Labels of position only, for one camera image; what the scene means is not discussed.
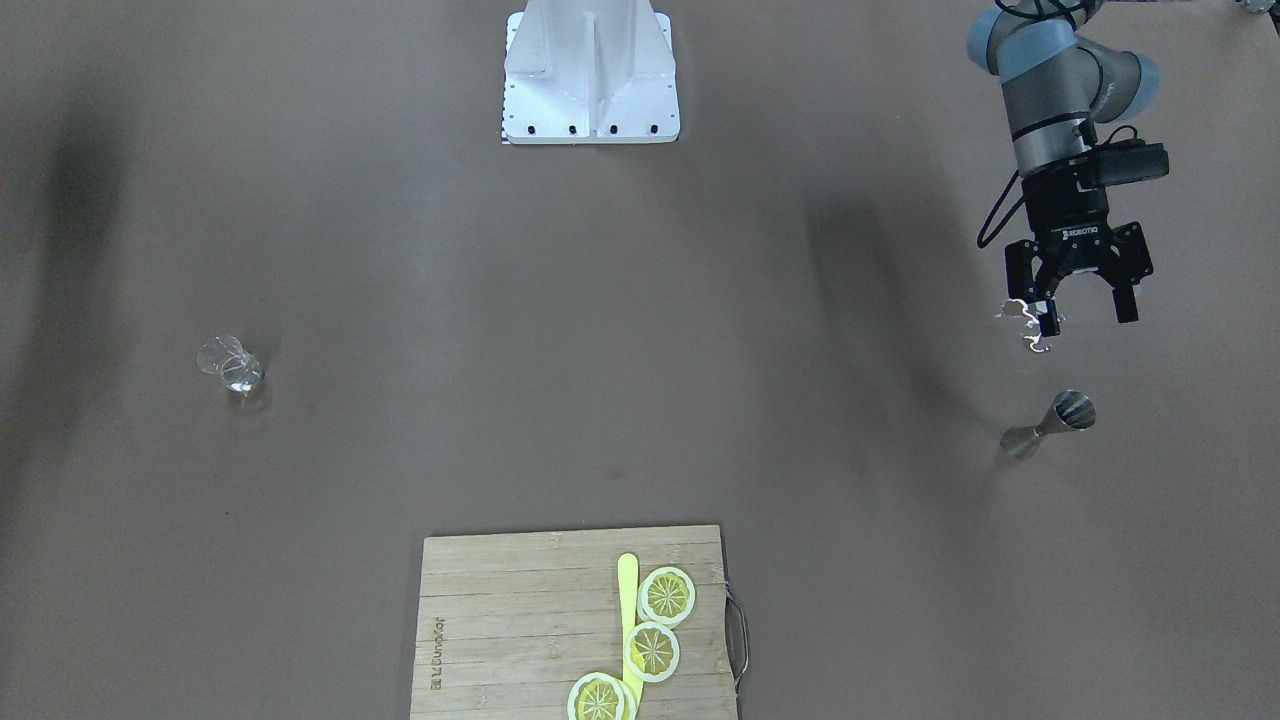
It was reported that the lemon slice upper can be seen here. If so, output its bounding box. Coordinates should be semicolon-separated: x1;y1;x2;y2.
637;566;696;628

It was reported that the yellow plastic knife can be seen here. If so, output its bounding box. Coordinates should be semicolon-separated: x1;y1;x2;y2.
616;553;643;719

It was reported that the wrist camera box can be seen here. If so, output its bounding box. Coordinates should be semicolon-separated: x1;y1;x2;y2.
1082;138;1170;188

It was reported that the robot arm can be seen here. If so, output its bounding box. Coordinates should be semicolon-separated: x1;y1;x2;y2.
966;1;1170;340

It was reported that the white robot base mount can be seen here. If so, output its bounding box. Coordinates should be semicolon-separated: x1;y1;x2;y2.
500;1;681;145

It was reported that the steel double jigger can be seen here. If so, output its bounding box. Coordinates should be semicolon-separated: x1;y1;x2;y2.
998;389;1096;460

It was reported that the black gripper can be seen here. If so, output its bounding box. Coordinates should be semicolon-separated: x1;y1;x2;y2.
1004;160;1155;337

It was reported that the lemon slice middle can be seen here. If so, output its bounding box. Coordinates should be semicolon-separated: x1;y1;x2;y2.
623;621;682;683

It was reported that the small clear glass cup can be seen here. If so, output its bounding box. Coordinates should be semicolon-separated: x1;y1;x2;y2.
195;334;265;396

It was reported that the lemon slice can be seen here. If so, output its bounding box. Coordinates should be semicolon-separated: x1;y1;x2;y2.
623;621;682;683
637;566;696;628
564;673;637;720

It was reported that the bamboo cutting board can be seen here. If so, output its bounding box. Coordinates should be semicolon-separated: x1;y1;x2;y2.
410;525;739;719

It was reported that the lemon slice lower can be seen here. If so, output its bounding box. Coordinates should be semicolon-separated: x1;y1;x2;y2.
564;673;637;720

